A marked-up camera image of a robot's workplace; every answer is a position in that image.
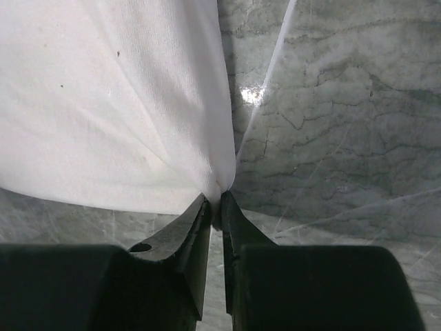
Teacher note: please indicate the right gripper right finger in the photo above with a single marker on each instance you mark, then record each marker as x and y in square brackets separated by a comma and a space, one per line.
[310, 287]

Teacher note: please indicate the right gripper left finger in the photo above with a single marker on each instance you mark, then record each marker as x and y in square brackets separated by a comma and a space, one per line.
[157, 284]

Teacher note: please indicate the white t shirt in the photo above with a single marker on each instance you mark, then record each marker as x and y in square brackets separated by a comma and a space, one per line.
[121, 105]

